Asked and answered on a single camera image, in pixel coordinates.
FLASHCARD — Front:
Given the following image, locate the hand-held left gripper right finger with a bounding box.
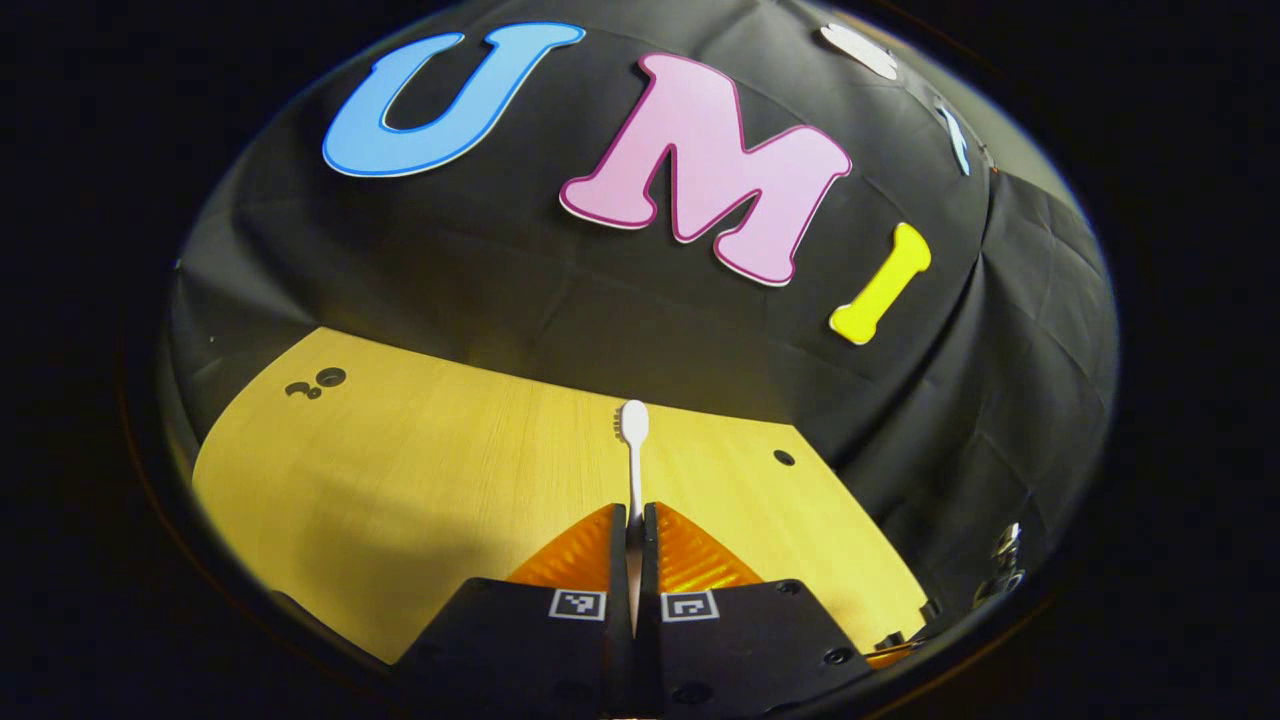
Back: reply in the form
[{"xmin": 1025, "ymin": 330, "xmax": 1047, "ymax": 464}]
[{"xmin": 640, "ymin": 502, "xmax": 881, "ymax": 716}]

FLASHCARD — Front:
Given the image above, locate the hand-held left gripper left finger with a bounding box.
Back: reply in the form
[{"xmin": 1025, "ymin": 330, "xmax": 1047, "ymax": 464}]
[{"xmin": 395, "ymin": 503, "xmax": 633, "ymax": 720}]

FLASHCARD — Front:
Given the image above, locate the white toothbrush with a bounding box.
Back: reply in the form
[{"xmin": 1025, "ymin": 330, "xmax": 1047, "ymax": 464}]
[{"xmin": 615, "ymin": 400, "xmax": 651, "ymax": 641}]

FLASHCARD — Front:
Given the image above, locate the wooden desktop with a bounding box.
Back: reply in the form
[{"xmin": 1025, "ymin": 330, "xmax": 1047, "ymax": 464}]
[{"xmin": 192, "ymin": 327, "xmax": 931, "ymax": 666}]

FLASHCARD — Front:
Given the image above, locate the black backdrop cloth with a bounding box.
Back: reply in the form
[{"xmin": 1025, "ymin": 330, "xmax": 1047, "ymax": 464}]
[{"xmin": 165, "ymin": 0, "xmax": 1119, "ymax": 641}]

